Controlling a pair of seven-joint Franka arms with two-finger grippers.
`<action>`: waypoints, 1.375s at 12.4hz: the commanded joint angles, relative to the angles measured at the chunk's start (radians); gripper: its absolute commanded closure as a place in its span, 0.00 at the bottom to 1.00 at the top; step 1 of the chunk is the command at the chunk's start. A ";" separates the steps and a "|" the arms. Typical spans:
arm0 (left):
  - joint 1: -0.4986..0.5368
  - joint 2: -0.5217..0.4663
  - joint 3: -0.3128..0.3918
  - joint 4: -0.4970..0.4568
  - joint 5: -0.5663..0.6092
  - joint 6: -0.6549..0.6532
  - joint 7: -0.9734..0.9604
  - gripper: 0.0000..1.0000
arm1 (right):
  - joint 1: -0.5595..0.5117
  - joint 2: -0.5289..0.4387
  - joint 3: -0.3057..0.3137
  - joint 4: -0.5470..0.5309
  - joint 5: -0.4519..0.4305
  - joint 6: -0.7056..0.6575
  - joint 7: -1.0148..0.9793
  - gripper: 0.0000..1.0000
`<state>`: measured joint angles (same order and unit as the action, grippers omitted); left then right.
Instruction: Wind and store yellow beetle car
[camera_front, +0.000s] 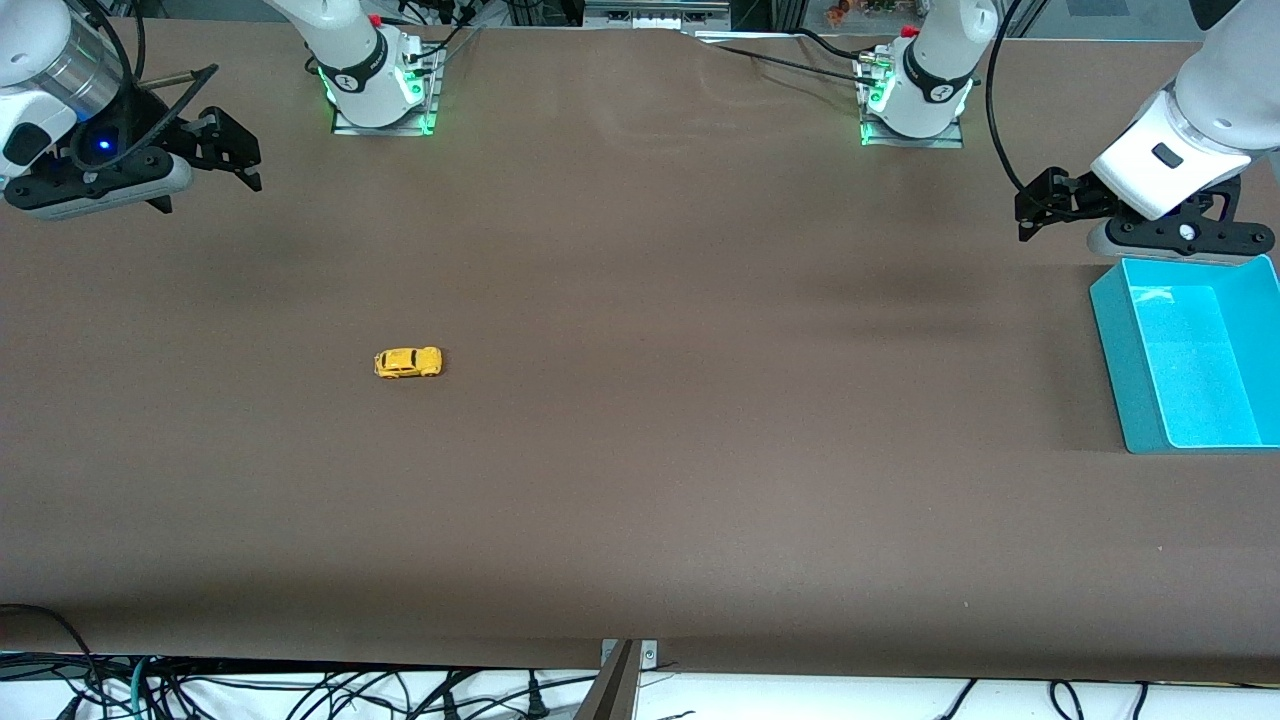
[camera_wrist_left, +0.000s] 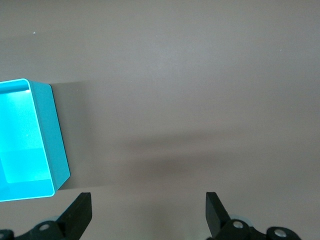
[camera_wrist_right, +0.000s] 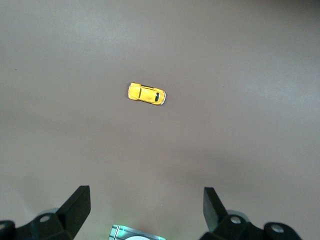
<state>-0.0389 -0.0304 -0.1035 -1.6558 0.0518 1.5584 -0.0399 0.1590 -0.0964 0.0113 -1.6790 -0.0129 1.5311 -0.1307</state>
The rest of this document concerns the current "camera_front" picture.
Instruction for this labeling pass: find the brown table cover sheet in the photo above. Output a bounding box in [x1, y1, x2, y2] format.
[0, 18, 1280, 686]

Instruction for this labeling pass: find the long black table cable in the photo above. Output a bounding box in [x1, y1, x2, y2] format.
[695, 38, 881, 83]

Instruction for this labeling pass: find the thick black looped cable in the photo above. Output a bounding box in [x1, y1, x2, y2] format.
[0, 603, 101, 701]

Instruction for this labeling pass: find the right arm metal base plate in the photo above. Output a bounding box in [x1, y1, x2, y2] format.
[330, 45, 442, 137]

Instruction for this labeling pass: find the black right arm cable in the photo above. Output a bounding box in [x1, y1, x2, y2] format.
[70, 0, 221, 166]

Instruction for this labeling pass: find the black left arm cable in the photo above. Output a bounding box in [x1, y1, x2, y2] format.
[985, 0, 1046, 196]

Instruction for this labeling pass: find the yellow beetle toy car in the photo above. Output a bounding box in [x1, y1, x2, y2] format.
[374, 346, 444, 380]

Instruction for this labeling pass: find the grey metal beam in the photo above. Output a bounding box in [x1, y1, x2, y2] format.
[572, 640, 641, 720]

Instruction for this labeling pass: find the teal plastic storage bin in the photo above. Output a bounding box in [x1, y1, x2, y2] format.
[1089, 255, 1280, 455]

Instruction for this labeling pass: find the grey metal equipment box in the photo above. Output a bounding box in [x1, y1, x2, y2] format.
[583, 0, 732, 31]

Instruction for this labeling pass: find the short black table cable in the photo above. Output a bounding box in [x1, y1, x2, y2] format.
[795, 28, 886, 59]

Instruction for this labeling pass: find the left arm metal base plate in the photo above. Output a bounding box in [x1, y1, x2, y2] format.
[858, 55, 967, 149]

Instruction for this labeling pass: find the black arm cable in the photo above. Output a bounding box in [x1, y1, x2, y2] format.
[985, 0, 1046, 196]
[70, 0, 221, 166]

